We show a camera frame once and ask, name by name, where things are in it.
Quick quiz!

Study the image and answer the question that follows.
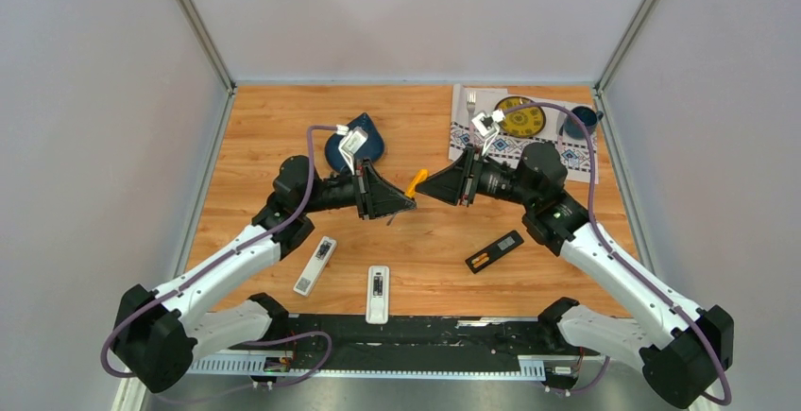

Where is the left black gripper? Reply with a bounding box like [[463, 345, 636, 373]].
[[300, 157, 416, 220]]

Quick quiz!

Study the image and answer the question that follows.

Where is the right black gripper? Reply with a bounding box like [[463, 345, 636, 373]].
[[415, 143, 537, 208]]

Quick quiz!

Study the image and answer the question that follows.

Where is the yellow handled screwdriver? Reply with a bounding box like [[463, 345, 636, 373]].
[[404, 168, 429, 199]]

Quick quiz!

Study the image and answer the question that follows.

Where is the white remote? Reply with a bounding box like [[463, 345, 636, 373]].
[[293, 236, 337, 297], [366, 265, 390, 325]]

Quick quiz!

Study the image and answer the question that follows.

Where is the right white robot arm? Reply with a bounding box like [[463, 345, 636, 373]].
[[416, 143, 734, 409]]

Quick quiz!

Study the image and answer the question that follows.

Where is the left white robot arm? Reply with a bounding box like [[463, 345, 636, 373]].
[[109, 155, 417, 393]]

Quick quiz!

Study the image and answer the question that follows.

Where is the patterned white placemat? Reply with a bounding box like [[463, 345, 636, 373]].
[[448, 84, 598, 182]]

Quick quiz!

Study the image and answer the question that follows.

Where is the silver fork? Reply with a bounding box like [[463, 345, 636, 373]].
[[466, 90, 476, 122]]

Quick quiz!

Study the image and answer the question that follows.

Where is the yellow patterned plate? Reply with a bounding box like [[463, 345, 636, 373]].
[[494, 96, 547, 138]]

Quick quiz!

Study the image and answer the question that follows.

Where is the silver knife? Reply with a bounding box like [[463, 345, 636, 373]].
[[555, 111, 566, 155]]

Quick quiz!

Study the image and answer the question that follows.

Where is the dark blue mug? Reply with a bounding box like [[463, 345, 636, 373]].
[[562, 106, 605, 140]]

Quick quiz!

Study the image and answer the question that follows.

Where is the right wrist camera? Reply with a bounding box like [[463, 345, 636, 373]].
[[469, 110, 505, 156]]

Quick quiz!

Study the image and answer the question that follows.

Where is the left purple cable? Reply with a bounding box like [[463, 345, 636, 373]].
[[99, 124, 342, 404]]

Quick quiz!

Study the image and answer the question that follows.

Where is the purple cable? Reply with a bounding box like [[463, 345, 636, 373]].
[[500, 101, 733, 407], [99, 124, 342, 404]]

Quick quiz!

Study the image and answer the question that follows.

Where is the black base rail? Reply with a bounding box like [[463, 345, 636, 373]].
[[265, 314, 590, 373]]

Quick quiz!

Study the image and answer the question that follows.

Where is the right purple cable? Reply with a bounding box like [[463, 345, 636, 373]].
[[500, 101, 733, 407]]

